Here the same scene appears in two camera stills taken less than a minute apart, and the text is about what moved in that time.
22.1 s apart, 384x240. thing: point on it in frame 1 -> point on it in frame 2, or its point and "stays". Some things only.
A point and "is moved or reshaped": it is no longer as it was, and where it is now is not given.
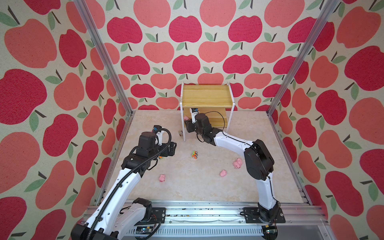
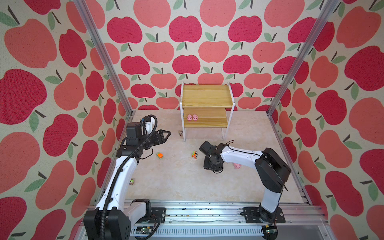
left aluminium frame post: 105,54 stays
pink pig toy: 162,178 is moved or reshaped
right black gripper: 188,125 -> 215,169
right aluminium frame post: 329,11 stays
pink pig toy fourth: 236,165 stays
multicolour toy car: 195,154 stays
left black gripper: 171,150 -> 162,140
